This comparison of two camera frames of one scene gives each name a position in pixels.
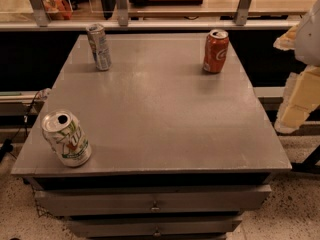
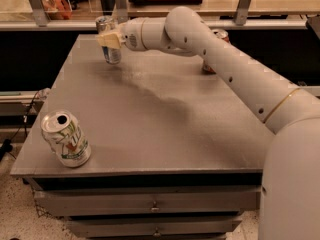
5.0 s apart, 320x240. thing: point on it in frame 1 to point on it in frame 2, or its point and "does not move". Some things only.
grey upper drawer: x=221 y=200 does not move
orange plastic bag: x=56 y=6 does not move
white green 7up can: x=65 y=133 does not move
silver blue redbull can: x=99 y=46 to x=106 y=24
